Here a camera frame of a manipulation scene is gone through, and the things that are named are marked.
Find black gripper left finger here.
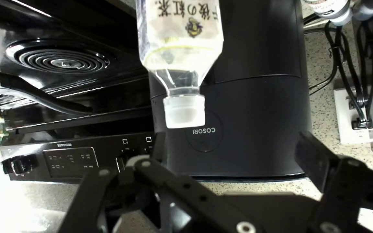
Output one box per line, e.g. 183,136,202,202
150,134,165,163

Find black kitchen stove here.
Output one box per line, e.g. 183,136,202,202
0,0,154,182

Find black appliance power cord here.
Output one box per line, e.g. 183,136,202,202
301,17,373,131

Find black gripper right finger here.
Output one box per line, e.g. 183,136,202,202
295,134,340,191

